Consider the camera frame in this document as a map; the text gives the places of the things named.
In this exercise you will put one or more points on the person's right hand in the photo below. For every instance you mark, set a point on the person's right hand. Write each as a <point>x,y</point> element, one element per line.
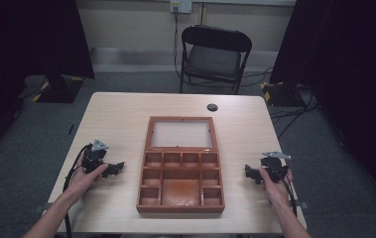
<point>276,190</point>

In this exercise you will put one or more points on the person's left hand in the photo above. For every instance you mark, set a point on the person's left hand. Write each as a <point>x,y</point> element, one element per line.
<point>84,178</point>

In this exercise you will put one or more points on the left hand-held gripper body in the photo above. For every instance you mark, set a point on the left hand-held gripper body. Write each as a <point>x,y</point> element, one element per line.
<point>92,157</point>

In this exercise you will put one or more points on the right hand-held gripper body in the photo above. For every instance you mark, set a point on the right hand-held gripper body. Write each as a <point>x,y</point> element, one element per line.
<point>275,165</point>

